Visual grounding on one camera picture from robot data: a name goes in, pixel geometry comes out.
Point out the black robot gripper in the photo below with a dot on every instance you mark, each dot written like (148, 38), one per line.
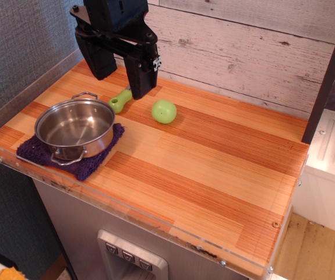
(118, 27)

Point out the green toy lime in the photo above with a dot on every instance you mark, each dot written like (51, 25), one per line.
(164, 111)

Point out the stainless steel pot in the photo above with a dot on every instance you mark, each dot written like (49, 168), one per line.
(75, 129)

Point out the purple cloth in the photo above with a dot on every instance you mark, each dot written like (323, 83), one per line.
(34, 150)

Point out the clear acrylic edge guard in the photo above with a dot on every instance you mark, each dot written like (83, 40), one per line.
(225, 201)

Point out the grey toy fridge cabinet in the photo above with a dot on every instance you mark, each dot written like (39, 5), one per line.
(105, 239)

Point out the yellow object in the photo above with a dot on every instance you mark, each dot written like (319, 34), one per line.
(11, 274)

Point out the green handled grey spatula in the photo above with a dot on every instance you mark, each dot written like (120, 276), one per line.
(119, 101)

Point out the dark wooden post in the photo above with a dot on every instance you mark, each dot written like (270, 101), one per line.
(320, 101)

